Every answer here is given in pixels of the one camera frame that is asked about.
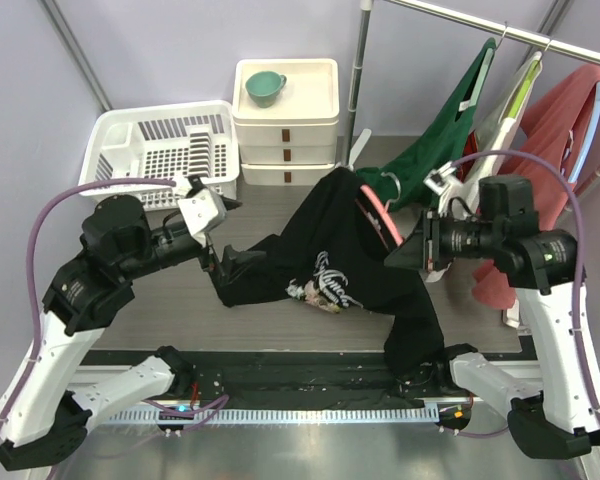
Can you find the white cable duct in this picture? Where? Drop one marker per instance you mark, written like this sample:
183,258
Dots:
148,415

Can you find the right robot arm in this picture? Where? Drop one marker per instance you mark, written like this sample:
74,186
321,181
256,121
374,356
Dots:
561,418

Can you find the light blue hanger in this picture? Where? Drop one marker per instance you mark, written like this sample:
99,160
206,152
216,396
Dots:
579,161

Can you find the green t shirt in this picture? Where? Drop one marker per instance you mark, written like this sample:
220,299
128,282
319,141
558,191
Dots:
443,141

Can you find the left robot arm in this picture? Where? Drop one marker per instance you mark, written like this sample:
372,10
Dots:
43,421

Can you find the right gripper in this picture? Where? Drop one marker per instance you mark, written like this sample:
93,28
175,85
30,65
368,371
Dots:
423,248

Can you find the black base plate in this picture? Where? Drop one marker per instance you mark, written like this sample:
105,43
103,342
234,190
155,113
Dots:
317,381

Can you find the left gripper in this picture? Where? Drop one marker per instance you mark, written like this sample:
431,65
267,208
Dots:
232,264

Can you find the black t shirt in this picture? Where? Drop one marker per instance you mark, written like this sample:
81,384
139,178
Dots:
330,256

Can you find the white drawer unit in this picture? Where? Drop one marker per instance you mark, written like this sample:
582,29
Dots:
293,142

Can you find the green cup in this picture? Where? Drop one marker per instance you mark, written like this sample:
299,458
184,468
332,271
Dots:
264,87

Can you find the salmon pink t shirt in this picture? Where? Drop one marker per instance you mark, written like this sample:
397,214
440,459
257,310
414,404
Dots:
555,128

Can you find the pink hanger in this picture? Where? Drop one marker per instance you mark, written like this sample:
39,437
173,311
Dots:
377,213

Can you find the white plastic basket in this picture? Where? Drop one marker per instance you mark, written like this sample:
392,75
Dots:
161,142

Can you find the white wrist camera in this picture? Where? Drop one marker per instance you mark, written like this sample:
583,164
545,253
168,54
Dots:
445,184
202,208

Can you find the lime green hanger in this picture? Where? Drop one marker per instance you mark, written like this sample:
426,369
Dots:
531,69

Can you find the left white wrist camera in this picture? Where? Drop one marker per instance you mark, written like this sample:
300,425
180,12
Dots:
202,208

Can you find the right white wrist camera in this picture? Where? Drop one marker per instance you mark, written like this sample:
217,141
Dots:
445,184

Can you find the white t shirt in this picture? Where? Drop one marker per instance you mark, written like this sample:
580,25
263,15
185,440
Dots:
494,136

